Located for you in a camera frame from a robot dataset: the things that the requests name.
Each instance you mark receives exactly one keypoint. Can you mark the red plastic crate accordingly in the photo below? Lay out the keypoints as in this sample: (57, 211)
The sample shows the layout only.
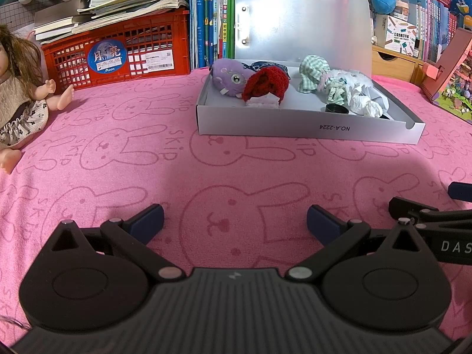
(66, 62)

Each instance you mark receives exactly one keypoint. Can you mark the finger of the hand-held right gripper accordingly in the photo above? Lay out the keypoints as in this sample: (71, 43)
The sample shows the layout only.
(461, 191)
(405, 208)

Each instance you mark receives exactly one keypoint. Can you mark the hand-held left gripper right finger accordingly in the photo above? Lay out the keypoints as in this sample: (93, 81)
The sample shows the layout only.
(322, 223)

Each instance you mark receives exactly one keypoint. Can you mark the brown haired doll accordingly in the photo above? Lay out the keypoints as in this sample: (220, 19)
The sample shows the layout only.
(14, 92)

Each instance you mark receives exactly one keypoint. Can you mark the purple one-eyed plush toy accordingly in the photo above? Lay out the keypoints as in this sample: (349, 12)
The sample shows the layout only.
(226, 73)

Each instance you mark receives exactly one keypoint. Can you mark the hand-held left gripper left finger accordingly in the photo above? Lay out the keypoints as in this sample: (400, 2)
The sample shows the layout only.
(149, 221)

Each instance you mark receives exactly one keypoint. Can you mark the dark blue patterned cloth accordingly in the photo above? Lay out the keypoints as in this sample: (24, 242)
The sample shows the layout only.
(265, 64)

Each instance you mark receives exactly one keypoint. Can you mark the pink triangular toy house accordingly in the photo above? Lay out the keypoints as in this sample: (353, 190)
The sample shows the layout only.
(450, 77)

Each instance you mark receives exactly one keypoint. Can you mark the pink printed blanket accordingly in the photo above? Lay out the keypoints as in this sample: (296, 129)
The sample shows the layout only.
(147, 136)

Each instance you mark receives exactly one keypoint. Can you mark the green checked cloth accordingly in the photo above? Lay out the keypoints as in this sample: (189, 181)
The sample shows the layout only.
(311, 68)

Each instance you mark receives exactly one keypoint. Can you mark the wooden drawer box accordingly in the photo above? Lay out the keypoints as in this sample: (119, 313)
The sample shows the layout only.
(394, 66)

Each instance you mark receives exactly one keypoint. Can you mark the row of tall blue books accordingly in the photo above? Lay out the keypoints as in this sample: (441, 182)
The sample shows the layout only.
(206, 18)

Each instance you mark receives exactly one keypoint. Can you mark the white patterned box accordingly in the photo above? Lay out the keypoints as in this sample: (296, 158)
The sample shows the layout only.
(402, 37)

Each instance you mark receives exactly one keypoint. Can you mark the red knitted cloth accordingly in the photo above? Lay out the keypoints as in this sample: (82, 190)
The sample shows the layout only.
(267, 83)

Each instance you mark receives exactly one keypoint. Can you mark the row of colourful upright books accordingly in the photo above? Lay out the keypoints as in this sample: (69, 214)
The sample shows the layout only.
(435, 25)

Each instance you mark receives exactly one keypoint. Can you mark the blue printed carton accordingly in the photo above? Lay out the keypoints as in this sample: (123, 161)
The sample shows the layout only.
(462, 0)

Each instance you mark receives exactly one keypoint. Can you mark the black round cap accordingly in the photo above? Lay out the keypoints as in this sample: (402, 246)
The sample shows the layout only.
(336, 109)

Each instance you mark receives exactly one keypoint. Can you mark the silver cardboard box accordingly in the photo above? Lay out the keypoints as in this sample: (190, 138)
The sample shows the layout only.
(302, 18)

